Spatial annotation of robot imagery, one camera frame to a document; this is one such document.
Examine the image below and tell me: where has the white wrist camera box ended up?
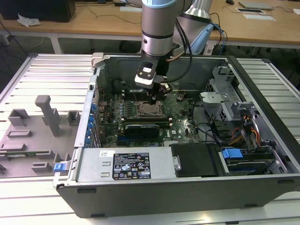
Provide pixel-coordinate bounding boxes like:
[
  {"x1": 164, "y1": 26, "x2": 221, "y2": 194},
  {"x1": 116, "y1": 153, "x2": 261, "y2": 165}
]
[{"x1": 134, "y1": 60, "x2": 157, "y2": 89}]

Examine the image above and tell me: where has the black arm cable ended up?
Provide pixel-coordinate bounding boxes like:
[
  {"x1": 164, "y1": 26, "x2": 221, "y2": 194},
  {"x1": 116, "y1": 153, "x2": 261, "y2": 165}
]
[{"x1": 167, "y1": 16, "x2": 194, "y2": 83}]

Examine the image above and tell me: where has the wooden desk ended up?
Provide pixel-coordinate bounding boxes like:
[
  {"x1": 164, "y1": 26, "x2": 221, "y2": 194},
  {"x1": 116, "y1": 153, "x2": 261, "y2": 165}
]
[{"x1": 0, "y1": 0, "x2": 300, "y2": 54}]

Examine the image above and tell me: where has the black disk bay cover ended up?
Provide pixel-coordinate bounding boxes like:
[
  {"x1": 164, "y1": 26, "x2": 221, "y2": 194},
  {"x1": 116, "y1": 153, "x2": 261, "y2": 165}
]
[{"x1": 169, "y1": 142, "x2": 221, "y2": 178}]

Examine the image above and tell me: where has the grey power supply box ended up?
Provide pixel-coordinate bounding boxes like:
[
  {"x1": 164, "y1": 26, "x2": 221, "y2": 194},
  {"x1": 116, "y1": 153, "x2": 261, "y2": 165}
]
[{"x1": 76, "y1": 147, "x2": 177, "y2": 183}]

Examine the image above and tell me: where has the blue cable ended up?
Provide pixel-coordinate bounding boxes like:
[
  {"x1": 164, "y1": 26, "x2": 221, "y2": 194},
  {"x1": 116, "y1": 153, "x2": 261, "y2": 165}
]
[{"x1": 210, "y1": 22, "x2": 228, "y2": 49}]

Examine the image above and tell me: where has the beige case latch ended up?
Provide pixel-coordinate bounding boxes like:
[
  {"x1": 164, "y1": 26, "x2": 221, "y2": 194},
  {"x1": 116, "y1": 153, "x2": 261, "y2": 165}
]
[{"x1": 90, "y1": 52, "x2": 105, "y2": 69}]

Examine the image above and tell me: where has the grey parts rack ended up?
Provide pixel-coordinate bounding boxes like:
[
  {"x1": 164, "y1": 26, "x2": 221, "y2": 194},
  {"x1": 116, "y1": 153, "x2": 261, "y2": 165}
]
[{"x1": 0, "y1": 95, "x2": 82, "y2": 180}]

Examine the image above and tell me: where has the white paper sheet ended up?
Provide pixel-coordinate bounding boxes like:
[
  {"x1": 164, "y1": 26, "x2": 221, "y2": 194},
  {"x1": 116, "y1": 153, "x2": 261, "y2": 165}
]
[
  {"x1": 243, "y1": 13, "x2": 277, "y2": 22},
  {"x1": 120, "y1": 6, "x2": 143, "y2": 12}
]

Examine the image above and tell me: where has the CPU socket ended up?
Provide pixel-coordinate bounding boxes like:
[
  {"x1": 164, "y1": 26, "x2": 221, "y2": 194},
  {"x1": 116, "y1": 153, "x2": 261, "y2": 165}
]
[{"x1": 137, "y1": 100, "x2": 166, "y2": 118}]

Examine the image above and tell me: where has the silver metal drive cage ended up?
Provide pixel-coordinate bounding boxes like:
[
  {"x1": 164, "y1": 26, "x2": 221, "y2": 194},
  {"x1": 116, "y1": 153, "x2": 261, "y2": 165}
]
[{"x1": 199, "y1": 67, "x2": 255, "y2": 122}]

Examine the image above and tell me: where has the green motherboard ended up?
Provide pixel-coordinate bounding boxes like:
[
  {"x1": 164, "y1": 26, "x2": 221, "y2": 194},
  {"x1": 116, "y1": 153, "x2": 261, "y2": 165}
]
[{"x1": 97, "y1": 90, "x2": 203, "y2": 148}]

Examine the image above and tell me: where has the desk cable grommet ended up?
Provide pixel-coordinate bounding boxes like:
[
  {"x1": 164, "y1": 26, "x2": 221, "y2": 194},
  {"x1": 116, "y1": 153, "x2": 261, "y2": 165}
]
[{"x1": 236, "y1": 7, "x2": 263, "y2": 14}]

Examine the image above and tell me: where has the grey closed laptop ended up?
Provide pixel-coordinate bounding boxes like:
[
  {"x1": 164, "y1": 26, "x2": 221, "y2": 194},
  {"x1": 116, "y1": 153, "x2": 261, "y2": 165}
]
[{"x1": 238, "y1": 1, "x2": 274, "y2": 10}]

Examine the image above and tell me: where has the orange yellow wire bundle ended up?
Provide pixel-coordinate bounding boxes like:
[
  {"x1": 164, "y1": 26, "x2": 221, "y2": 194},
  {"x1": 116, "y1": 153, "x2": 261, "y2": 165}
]
[{"x1": 231, "y1": 113, "x2": 262, "y2": 147}]

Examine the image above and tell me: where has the hard disk in blue carrier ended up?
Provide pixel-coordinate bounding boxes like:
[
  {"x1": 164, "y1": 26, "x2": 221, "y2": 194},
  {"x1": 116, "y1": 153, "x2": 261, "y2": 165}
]
[{"x1": 220, "y1": 147, "x2": 276, "y2": 176}]

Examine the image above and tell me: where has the black open PC case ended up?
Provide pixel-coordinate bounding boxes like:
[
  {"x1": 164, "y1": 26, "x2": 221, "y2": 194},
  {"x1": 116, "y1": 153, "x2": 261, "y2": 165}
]
[{"x1": 52, "y1": 53, "x2": 300, "y2": 218}]

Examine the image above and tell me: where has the metal socket cover frame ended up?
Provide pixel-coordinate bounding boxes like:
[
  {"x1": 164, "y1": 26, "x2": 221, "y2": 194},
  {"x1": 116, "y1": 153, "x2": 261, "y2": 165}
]
[{"x1": 138, "y1": 102, "x2": 165, "y2": 118}]

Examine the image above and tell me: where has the black RAM slot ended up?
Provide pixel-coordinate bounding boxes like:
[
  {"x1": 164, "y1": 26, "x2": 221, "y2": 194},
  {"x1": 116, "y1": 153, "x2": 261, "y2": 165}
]
[
  {"x1": 123, "y1": 121, "x2": 170, "y2": 128},
  {"x1": 123, "y1": 117, "x2": 169, "y2": 123},
  {"x1": 123, "y1": 90, "x2": 150, "y2": 96},
  {"x1": 123, "y1": 94, "x2": 150, "y2": 100}
]

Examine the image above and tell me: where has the black power supply label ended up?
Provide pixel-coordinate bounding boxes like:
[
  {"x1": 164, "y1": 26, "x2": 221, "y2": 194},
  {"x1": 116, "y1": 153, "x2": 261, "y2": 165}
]
[{"x1": 113, "y1": 152, "x2": 150, "y2": 180}]

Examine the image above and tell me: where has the black internal cable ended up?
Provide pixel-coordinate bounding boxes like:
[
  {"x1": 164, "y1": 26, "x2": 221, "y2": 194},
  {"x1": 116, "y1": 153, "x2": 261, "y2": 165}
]
[{"x1": 191, "y1": 98, "x2": 225, "y2": 148}]

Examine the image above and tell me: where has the green RAM stick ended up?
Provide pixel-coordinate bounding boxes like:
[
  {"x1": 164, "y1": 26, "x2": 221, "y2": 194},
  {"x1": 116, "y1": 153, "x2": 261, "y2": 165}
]
[{"x1": 4, "y1": 153, "x2": 39, "y2": 159}]

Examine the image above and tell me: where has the black computer box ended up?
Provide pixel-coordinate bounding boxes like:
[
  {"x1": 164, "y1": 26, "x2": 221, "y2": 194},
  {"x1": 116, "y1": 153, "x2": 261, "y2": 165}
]
[{"x1": 0, "y1": 0, "x2": 76, "y2": 23}]

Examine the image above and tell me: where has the pale blue teach pendant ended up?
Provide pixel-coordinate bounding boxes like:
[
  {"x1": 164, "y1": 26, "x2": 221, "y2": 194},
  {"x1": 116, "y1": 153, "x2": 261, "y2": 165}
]
[{"x1": 189, "y1": 23, "x2": 214, "y2": 55}]

